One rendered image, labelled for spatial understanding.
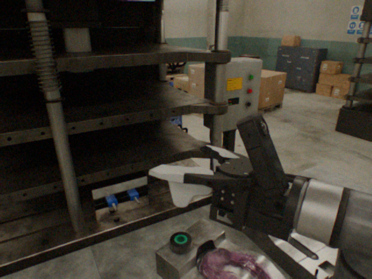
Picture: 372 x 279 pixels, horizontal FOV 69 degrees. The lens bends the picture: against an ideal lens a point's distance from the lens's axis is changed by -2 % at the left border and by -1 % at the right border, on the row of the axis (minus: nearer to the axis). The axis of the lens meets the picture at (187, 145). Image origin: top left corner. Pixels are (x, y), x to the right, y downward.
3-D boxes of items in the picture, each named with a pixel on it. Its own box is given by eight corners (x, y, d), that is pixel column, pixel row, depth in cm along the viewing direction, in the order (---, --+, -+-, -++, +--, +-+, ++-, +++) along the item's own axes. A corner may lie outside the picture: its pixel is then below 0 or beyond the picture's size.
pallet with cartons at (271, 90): (282, 107, 592) (287, 72, 562) (261, 115, 541) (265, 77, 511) (238, 97, 672) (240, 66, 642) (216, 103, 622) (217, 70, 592)
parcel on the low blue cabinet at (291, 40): (300, 46, 737) (302, 35, 725) (293, 46, 719) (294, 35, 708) (287, 45, 768) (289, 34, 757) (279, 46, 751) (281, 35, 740)
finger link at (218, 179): (183, 188, 36) (249, 190, 36) (184, 177, 35) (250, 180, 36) (182, 174, 40) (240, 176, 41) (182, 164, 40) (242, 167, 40)
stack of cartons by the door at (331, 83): (353, 99, 665) (362, 64, 631) (346, 100, 648) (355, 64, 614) (321, 92, 729) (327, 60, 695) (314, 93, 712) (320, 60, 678)
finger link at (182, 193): (146, 210, 38) (211, 213, 39) (147, 171, 36) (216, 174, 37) (148, 200, 41) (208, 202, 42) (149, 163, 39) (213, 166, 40)
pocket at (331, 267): (336, 276, 94) (338, 268, 93) (326, 283, 92) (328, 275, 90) (324, 267, 98) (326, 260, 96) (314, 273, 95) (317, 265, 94)
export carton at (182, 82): (204, 97, 617) (204, 79, 601) (188, 100, 594) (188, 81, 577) (188, 92, 665) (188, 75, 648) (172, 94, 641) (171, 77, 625)
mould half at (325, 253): (359, 268, 104) (369, 241, 98) (315, 299, 92) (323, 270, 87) (266, 201, 144) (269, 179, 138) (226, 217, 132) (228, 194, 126)
